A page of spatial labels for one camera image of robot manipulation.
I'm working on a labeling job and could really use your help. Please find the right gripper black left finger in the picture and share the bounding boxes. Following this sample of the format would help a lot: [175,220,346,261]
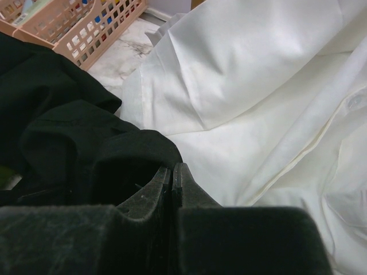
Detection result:
[1,168,171,274]

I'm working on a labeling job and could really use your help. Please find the front white shirt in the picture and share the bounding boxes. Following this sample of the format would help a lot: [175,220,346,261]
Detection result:
[120,1,366,274]

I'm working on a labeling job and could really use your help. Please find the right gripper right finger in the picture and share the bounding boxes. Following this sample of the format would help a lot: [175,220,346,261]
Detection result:
[171,163,332,274]

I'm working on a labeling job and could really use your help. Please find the black shirt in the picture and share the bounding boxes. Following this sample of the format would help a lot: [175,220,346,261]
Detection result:
[1,34,182,206]

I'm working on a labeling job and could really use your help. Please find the peach plastic file organizer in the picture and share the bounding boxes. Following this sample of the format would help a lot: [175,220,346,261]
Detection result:
[1,0,148,70]

